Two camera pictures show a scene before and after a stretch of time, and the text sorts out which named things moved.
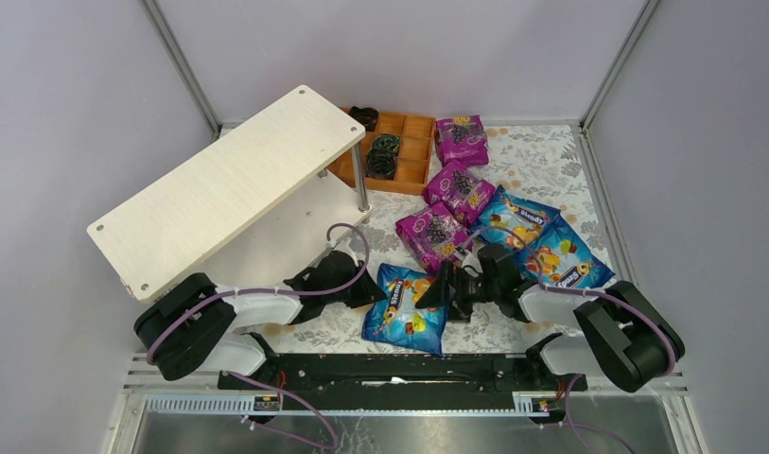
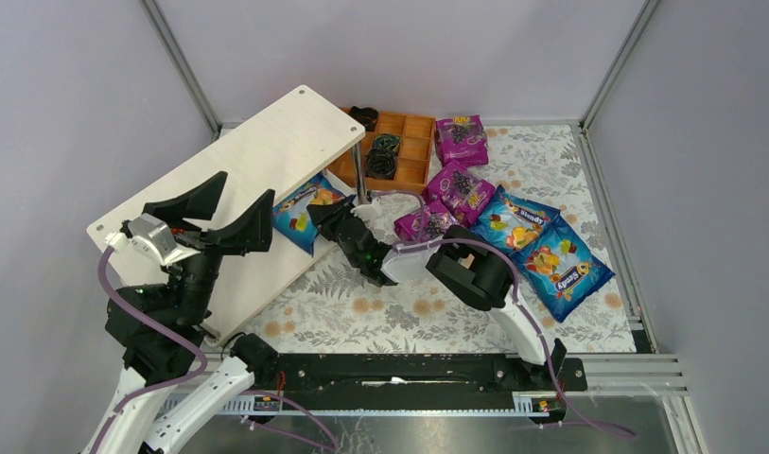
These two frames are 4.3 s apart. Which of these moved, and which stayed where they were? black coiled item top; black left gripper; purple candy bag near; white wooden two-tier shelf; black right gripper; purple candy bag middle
Moved: black left gripper; black right gripper
Stayed: white wooden two-tier shelf; purple candy bag middle; purple candy bag near; black coiled item top
